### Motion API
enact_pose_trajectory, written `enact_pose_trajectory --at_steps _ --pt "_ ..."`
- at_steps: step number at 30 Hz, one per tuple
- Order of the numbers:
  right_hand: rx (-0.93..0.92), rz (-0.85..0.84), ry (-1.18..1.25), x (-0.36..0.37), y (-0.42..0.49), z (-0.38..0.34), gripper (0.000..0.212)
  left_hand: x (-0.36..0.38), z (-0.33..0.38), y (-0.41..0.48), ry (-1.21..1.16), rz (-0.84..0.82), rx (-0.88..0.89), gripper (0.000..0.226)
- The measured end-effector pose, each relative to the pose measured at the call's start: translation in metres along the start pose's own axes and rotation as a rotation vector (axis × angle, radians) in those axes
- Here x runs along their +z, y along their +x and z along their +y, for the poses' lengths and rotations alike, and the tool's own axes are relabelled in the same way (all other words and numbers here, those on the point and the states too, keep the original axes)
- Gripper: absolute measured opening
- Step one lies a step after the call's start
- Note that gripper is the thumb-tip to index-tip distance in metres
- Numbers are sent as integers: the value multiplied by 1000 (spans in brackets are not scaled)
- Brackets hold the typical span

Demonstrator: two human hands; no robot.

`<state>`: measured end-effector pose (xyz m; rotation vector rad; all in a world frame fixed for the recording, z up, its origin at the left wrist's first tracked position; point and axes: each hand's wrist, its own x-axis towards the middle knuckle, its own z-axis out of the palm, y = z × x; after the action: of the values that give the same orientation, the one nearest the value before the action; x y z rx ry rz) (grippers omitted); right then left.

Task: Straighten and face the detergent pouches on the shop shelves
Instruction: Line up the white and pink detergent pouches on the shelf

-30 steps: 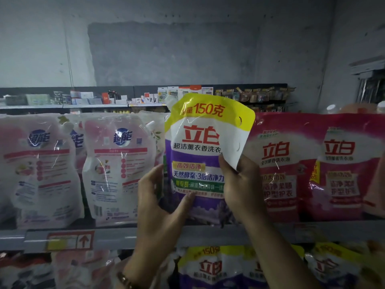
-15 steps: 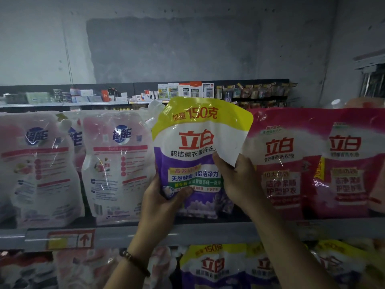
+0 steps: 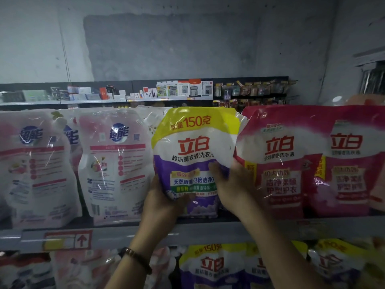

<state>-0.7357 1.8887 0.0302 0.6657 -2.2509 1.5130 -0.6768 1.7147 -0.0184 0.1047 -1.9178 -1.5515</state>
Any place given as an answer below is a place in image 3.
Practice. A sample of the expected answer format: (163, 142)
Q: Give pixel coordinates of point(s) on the small pink white Chaoneng pouches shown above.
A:
(162, 268)
(84, 271)

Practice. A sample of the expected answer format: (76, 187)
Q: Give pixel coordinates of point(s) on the person's right forearm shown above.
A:
(280, 255)

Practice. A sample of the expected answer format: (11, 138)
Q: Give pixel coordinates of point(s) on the red-framed price tag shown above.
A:
(68, 240)

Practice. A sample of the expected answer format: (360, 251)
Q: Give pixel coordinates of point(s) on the grey metal shelf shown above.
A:
(204, 231)

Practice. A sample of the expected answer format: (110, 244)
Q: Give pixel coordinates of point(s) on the dark aisle shelf unit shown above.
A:
(372, 72)

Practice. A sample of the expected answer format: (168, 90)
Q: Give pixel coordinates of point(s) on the orange-edged OMO pouch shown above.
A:
(24, 274)

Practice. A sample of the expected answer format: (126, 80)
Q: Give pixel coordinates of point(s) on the dark background shelf unit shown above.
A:
(36, 87)

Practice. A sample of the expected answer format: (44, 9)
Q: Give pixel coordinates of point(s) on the person's right hand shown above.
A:
(236, 189)

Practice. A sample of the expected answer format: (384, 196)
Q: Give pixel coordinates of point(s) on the row of small bottles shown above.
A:
(252, 90)

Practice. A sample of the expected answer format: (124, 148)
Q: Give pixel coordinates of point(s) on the person's left hand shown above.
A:
(159, 210)

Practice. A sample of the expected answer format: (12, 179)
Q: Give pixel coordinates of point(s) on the row of small toiletry boxes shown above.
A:
(180, 89)

